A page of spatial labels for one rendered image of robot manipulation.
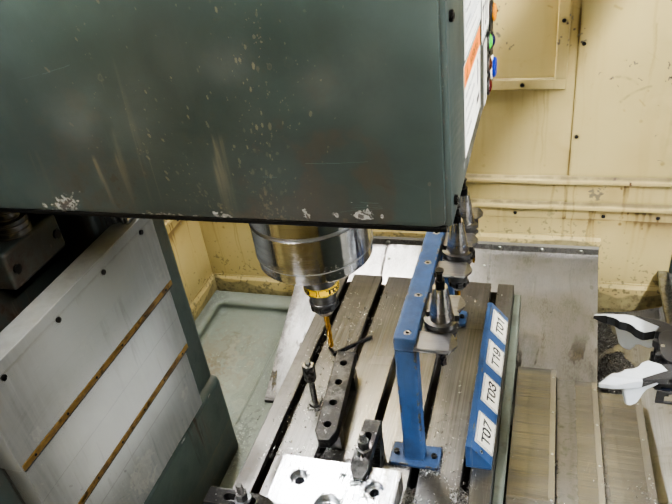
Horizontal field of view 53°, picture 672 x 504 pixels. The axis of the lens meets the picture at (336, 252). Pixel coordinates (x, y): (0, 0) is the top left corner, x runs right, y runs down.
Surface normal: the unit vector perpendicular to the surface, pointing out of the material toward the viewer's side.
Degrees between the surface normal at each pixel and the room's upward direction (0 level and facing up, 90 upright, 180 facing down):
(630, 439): 8
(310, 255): 90
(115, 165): 90
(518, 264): 24
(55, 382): 90
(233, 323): 0
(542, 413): 7
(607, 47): 91
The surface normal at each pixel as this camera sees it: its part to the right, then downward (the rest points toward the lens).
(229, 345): -0.12, -0.83
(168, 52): -0.27, 0.55
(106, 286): 0.96, 0.06
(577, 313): -0.22, -0.53
